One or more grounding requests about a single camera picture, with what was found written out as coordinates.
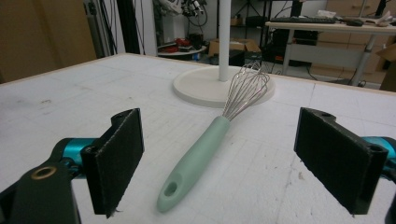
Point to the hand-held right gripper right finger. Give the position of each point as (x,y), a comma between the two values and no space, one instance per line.
(336,158)

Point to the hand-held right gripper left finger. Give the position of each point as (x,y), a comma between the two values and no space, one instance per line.
(112,161)

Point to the white hook stand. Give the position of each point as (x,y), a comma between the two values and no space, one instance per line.
(202,87)

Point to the white gridded mat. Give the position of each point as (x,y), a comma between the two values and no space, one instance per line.
(77,93)

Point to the large printed cardboard box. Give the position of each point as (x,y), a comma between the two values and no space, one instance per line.
(389,62)

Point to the black computer tower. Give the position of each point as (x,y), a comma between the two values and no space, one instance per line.
(277,46)

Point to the white desk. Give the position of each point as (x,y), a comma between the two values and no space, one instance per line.
(327,28)

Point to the round white table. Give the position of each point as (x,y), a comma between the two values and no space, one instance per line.
(183,52)

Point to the black computer mouse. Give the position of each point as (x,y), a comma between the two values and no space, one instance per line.
(355,23)

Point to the black keyboard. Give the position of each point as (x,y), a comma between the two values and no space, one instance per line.
(302,20)

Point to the brown panel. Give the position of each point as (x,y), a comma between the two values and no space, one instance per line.
(46,34)

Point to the open cardboard box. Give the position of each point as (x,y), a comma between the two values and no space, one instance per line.
(218,48)

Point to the black frame post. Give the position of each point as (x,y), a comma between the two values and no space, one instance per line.
(127,28)

